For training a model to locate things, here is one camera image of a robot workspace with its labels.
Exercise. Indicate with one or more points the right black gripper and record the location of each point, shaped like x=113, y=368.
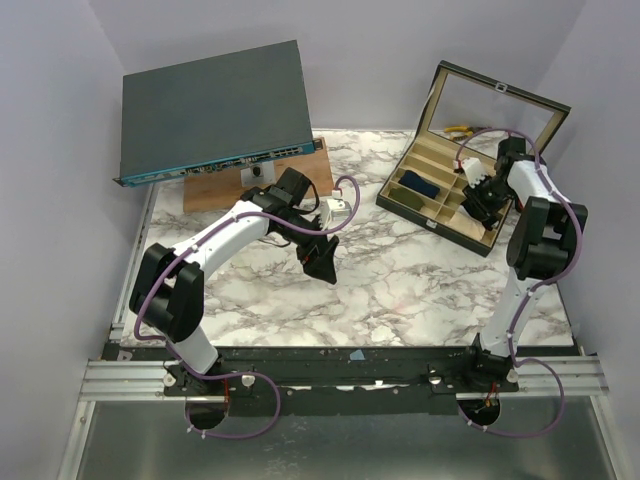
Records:
x=480, y=201

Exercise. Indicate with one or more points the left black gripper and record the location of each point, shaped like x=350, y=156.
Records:
x=318, y=255

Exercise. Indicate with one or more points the black compartment box with lid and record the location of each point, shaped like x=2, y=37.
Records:
x=460, y=96

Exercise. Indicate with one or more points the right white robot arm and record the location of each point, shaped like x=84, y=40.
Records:
x=544, y=247

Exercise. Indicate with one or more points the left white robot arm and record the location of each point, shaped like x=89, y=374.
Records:
x=168, y=293

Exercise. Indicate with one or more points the beige cloth piece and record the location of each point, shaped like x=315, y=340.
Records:
x=471, y=228

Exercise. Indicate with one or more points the rolled navy blue cloth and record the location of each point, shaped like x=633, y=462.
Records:
x=417, y=183

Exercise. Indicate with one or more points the rolled olive green cloth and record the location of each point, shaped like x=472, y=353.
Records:
x=407, y=198

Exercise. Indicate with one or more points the wooden board stand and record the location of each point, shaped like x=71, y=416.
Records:
x=220, y=190

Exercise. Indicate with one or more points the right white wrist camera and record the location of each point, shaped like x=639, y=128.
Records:
x=473, y=169

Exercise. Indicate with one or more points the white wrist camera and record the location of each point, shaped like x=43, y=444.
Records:
x=333, y=212
x=473, y=169

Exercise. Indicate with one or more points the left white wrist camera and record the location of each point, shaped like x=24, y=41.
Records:
x=333, y=212

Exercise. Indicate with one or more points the yellow handled pliers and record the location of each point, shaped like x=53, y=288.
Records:
x=461, y=132

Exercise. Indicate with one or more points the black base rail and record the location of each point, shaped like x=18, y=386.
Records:
x=325, y=381

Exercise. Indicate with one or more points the grey network switch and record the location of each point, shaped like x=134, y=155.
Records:
x=203, y=116

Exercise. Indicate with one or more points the aluminium frame extrusion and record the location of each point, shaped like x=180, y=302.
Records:
x=557, y=425

